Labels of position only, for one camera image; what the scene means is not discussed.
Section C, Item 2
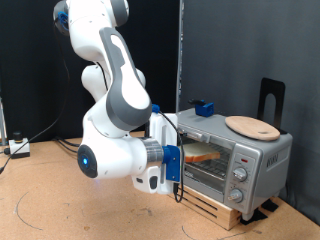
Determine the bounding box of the silver toaster oven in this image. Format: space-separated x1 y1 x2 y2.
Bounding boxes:
175 107 294 221

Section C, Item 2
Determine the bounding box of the black metal bookend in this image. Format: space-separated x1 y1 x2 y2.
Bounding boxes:
257 77 288 135

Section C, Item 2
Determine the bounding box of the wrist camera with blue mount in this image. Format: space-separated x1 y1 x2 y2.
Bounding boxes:
162 144 183 184

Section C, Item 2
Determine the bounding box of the thin aluminium frame post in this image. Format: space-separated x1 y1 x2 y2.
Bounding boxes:
0 98 8 147

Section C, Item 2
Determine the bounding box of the round wooden cutting board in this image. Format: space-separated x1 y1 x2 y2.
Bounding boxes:
224 115 281 142

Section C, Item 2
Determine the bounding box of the wooden slatted crate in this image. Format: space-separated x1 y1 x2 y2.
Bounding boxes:
168 184 243 231

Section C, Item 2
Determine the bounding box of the black foam pad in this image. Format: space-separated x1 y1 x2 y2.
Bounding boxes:
239 208 269 226
261 198 280 213

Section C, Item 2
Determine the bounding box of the slice of white bread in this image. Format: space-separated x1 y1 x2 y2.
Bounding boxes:
182 142 222 164

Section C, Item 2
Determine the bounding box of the black camera cable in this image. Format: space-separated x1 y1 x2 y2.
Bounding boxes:
156 109 185 204

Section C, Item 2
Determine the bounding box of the white power adapter box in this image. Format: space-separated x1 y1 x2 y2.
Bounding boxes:
8 131 31 160

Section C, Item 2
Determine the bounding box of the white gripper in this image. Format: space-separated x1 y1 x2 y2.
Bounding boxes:
131 113 179 196

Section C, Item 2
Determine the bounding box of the silver oven knob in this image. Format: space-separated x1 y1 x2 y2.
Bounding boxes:
227 188 245 204
232 166 249 183

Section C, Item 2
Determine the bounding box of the long black hanging cable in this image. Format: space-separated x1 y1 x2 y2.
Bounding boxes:
0 18 71 174

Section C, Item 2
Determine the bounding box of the vertical aluminium pole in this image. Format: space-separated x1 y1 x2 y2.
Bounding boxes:
175 0 185 113

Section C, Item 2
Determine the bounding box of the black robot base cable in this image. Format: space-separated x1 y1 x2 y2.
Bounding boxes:
53 135 82 148
57 141 80 155

